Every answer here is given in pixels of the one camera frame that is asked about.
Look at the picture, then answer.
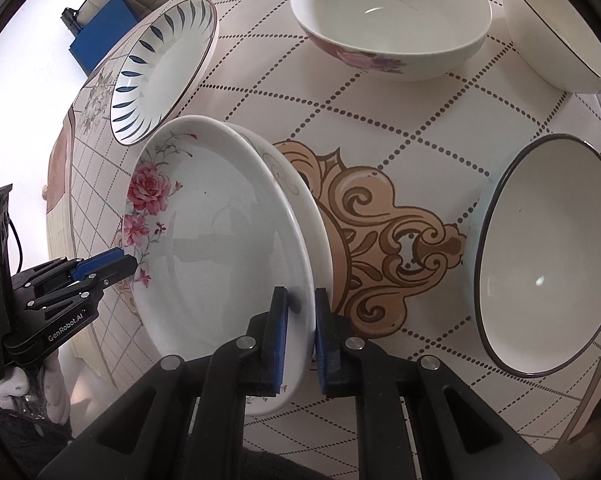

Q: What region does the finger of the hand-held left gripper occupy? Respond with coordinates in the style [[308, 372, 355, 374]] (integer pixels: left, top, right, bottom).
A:
[[24, 257, 138, 312], [14, 247, 129, 292]]

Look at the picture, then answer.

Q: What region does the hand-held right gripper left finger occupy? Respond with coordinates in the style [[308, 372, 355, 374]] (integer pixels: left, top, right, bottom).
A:
[[50, 287, 289, 480]]

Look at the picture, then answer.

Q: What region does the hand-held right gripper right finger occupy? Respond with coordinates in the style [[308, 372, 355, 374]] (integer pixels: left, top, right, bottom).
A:
[[314, 287, 561, 480]]

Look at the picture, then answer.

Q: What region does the pink rose white plate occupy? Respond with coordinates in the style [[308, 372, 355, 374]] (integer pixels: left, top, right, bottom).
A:
[[124, 116, 317, 417]]

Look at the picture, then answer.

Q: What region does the gold pattern white plate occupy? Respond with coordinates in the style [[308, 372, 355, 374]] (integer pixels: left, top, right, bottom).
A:
[[235, 122, 337, 321]]

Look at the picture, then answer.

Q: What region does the blue leaf pattern plate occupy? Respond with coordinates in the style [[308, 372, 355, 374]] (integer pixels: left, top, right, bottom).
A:
[[109, 0, 219, 147]]

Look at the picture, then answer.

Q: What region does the light blue bowl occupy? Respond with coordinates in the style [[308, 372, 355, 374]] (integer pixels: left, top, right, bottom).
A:
[[473, 133, 601, 380]]

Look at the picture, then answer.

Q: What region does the floral white bowl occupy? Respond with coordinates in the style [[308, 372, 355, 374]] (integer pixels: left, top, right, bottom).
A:
[[290, 0, 492, 82]]

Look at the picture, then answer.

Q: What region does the dark rimmed white bowl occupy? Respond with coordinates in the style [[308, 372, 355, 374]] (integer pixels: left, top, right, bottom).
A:
[[501, 0, 601, 95]]

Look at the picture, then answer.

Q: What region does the person's left hand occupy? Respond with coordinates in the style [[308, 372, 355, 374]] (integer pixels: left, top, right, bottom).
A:
[[0, 354, 71, 427]]

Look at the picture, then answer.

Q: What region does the blue box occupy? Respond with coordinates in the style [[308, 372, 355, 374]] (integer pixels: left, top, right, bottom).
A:
[[69, 0, 146, 76]]

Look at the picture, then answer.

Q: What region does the small black device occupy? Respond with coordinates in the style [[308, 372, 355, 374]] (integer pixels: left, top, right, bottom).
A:
[[62, 7, 82, 37]]

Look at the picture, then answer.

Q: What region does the black cable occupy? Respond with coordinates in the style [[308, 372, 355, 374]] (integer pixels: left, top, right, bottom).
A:
[[6, 217, 25, 273]]

